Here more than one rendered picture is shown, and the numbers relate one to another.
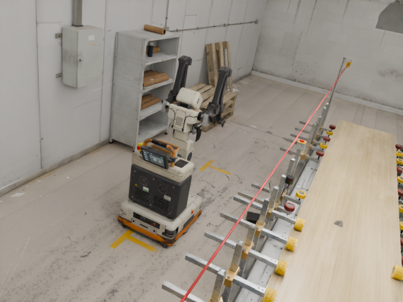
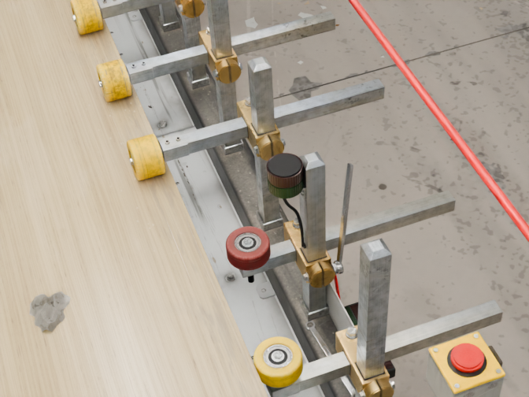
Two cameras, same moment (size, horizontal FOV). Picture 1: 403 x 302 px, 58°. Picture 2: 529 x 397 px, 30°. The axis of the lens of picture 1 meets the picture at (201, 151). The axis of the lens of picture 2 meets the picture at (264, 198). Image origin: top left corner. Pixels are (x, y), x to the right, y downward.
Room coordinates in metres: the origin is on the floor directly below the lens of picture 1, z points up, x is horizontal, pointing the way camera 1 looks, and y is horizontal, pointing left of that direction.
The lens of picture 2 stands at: (3.31, -1.44, 2.25)
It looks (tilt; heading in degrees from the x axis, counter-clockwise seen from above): 46 degrees down; 141
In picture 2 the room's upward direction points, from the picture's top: 4 degrees counter-clockwise
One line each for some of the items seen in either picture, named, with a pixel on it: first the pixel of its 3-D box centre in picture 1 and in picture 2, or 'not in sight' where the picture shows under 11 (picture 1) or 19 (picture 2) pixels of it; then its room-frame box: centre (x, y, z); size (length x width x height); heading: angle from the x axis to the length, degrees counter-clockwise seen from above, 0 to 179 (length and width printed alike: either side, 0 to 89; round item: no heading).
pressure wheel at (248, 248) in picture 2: (288, 210); (249, 261); (2.37, -0.74, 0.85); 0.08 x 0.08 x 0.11
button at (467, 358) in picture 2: not in sight; (467, 359); (2.93, -0.84, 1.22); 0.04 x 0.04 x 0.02
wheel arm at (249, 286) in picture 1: (226, 274); not in sight; (1.49, -0.26, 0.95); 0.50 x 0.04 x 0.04; 69
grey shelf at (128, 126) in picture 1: (144, 88); not in sight; (4.97, 0.95, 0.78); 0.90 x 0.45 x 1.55; 159
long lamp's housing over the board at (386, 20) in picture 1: (394, 13); not in sight; (2.34, -0.96, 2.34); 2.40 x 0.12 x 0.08; 159
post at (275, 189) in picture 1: (268, 214); (265, 156); (2.22, -0.56, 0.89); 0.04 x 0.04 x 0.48; 69
